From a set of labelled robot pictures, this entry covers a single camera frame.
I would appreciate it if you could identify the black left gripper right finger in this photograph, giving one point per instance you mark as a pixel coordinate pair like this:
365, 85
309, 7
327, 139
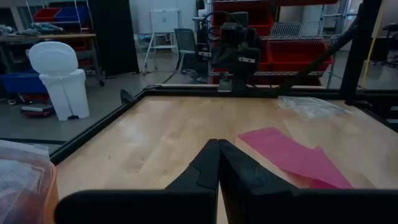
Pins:
248, 193

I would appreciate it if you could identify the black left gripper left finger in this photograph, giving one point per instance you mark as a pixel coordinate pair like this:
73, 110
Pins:
192, 199

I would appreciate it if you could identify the pink elastic bandage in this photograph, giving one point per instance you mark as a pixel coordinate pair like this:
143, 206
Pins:
289, 155

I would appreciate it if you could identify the clear plastic bag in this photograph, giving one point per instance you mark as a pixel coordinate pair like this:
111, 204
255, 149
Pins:
308, 105
21, 174

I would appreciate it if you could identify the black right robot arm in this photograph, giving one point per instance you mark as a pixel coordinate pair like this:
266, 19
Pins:
239, 46

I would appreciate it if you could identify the orange plastic bin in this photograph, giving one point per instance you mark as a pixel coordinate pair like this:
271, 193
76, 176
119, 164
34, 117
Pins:
51, 199

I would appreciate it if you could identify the red plastic storage bin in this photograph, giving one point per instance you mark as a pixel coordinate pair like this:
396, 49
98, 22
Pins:
46, 15
265, 23
298, 54

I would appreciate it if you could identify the grey office chair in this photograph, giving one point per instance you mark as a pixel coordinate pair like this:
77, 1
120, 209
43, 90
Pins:
185, 40

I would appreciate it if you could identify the white plastic trash bin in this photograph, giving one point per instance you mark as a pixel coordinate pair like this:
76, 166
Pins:
62, 84

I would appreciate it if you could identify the stack of books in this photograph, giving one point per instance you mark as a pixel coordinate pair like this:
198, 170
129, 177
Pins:
37, 109

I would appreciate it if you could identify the white board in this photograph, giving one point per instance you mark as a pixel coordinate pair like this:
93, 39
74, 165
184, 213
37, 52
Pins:
164, 21

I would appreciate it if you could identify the yellow pole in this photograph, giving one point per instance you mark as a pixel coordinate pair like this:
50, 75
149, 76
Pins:
371, 49

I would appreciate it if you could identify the blue plastic storage bin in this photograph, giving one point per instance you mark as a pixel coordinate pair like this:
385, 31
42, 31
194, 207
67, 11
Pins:
21, 83
73, 14

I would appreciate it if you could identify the grey cloth bundle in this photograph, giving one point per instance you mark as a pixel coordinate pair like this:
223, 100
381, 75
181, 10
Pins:
6, 30
46, 28

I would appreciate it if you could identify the black aluminium table frame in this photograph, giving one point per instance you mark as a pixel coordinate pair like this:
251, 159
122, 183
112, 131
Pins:
93, 129

